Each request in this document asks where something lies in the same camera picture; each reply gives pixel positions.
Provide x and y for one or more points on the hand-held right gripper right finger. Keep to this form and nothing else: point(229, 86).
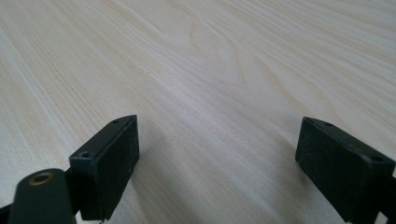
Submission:
point(342, 168)

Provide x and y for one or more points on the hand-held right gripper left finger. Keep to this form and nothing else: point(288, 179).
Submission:
point(109, 165)

